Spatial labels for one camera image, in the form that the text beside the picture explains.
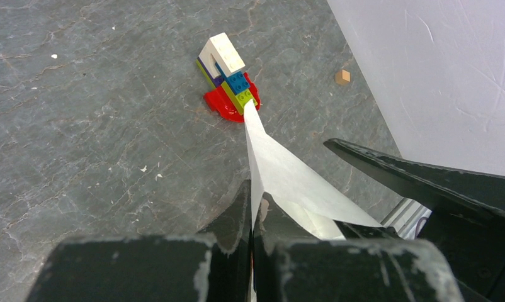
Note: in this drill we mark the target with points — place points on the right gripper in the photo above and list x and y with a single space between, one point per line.
401 283

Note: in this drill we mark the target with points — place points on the red plastic lid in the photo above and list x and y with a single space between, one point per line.
218 100

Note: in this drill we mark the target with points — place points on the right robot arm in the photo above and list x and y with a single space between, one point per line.
461 212

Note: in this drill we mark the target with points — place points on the stacked toy brick tower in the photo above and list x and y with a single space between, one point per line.
221 65

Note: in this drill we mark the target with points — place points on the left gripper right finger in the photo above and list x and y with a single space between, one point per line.
290 264

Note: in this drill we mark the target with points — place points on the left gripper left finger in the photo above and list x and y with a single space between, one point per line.
213 264

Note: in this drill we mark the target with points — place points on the small wooden cube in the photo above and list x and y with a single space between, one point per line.
342 77

